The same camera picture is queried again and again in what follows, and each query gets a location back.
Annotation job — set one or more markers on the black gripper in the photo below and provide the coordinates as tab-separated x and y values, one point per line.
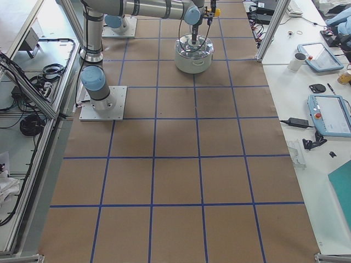
194	29

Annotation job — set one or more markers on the glass pot lid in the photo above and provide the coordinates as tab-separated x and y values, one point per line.
202	48

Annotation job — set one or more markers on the yellow corn cob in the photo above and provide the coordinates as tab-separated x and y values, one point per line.
217	12

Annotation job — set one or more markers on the white cooking pot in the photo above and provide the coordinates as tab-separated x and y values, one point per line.
193	66

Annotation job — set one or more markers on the white mug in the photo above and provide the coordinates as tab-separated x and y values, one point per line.
297	61

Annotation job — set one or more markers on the blue teach pendant far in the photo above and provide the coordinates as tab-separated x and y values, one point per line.
319	57

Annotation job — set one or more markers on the blue teach pendant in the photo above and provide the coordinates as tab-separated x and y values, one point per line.
330	115
319	57

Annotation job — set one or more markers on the black power adapter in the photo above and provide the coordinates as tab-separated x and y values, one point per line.
300	123

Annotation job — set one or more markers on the black pen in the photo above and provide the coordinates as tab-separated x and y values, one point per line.
331	89

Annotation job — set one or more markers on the blue teach pendant near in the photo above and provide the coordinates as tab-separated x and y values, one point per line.
330	115

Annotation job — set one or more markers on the clear plastic holder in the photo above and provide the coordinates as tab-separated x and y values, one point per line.
296	154

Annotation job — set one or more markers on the teal board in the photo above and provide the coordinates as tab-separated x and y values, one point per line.
340	180

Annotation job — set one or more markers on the aluminium frame post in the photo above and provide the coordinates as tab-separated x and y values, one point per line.
273	26

